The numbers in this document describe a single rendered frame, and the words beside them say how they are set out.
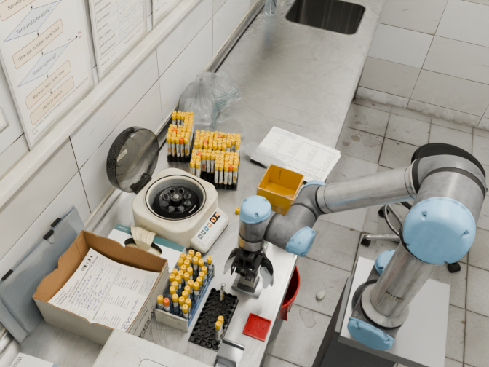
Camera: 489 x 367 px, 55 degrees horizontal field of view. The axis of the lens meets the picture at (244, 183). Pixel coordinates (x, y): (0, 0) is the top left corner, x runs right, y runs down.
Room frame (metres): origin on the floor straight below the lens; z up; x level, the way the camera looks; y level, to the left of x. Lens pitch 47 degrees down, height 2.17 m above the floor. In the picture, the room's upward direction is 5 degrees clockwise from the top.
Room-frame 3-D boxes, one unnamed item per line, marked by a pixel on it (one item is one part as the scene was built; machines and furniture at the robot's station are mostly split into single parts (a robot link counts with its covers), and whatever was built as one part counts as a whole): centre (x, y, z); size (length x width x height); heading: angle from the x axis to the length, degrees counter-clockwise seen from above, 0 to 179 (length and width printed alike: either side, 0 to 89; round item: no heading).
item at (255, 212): (0.76, -0.04, 1.23); 0.09 x 0.08 x 0.11; 64
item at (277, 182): (1.15, -0.13, 0.93); 0.13 x 0.13 x 0.10; 71
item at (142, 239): (0.85, 0.29, 0.92); 0.24 x 0.12 x 0.10; 74
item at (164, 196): (1.02, 0.22, 0.97); 0.15 x 0.15 x 0.07
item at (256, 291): (0.78, -0.04, 0.89); 0.09 x 0.05 x 0.04; 72
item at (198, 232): (1.01, 0.20, 0.94); 0.30 x 0.24 x 0.12; 65
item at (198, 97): (1.56, 0.22, 0.97); 0.26 x 0.17 x 0.19; 5
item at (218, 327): (0.66, 0.05, 0.93); 0.17 x 0.09 x 0.11; 164
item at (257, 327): (0.64, -0.07, 0.88); 0.07 x 0.07 x 0.01; 74
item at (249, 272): (0.75, -0.03, 1.08); 0.09 x 0.08 x 0.12; 163
